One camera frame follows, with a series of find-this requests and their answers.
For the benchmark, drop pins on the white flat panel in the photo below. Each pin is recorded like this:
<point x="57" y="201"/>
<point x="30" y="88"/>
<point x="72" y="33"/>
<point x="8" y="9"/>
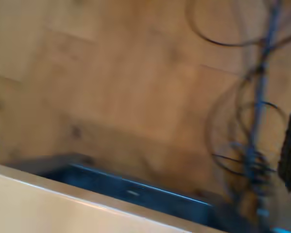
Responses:
<point x="50" y="206"/>

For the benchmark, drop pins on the dark blue equipment case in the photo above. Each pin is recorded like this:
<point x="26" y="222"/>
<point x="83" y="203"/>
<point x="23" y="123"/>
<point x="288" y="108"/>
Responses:
<point x="125" y="187"/>

